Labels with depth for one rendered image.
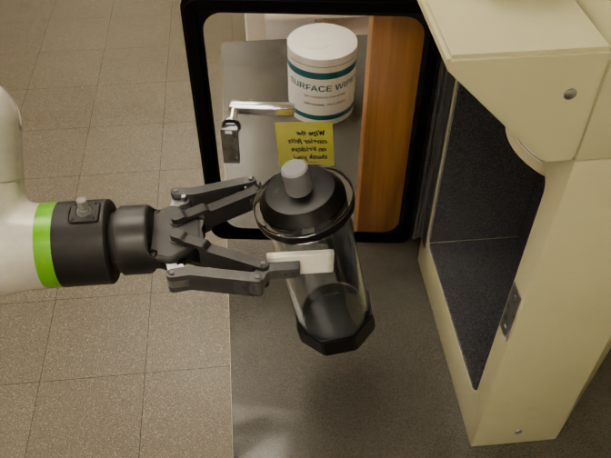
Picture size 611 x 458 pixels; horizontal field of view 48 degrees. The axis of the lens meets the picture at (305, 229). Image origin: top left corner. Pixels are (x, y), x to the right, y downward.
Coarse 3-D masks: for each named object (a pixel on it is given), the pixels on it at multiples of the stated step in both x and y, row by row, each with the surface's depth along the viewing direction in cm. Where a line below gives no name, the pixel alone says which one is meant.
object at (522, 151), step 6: (510, 132) 70; (510, 138) 70; (516, 138) 69; (516, 144) 69; (522, 144) 68; (516, 150) 69; (522, 150) 68; (528, 150) 67; (522, 156) 68; (528, 156) 67; (534, 156) 67; (528, 162) 67; (534, 162) 67; (540, 162) 66; (534, 168) 67; (540, 168) 67
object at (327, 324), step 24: (336, 216) 70; (336, 240) 72; (336, 264) 74; (360, 264) 80; (288, 288) 80; (312, 288) 76; (336, 288) 77; (360, 288) 80; (312, 312) 80; (336, 312) 80; (360, 312) 82; (336, 336) 83
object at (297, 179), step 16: (288, 176) 69; (304, 176) 69; (320, 176) 72; (336, 176) 73; (272, 192) 72; (288, 192) 71; (304, 192) 70; (320, 192) 71; (336, 192) 71; (272, 208) 70; (288, 208) 70; (304, 208) 69; (320, 208) 69; (336, 208) 70; (288, 224) 70; (304, 224) 69
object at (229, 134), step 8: (224, 128) 89; (232, 128) 89; (224, 136) 89; (232, 136) 89; (224, 144) 91; (232, 144) 91; (224, 152) 91; (232, 152) 91; (224, 160) 92; (232, 160) 92
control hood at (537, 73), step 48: (432, 0) 51; (480, 0) 51; (528, 0) 51; (480, 48) 46; (528, 48) 46; (576, 48) 46; (480, 96) 48; (528, 96) 49; (576, 96) 49; (528, 144) 52; (576, 144) 52
